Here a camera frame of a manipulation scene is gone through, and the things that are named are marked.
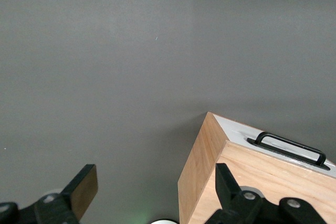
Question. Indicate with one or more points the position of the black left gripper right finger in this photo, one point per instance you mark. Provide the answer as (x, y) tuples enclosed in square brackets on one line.
[(236, 208)]

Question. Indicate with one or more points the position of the white-fronted wooden drawer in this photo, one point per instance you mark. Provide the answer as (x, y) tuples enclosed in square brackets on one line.
[(236, 129)]

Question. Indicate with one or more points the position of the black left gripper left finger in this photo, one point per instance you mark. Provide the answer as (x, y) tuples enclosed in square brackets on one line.
[(52, 208)]

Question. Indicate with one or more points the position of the wooden drawer cabinet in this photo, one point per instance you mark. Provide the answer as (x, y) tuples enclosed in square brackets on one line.
[(199, 171)]

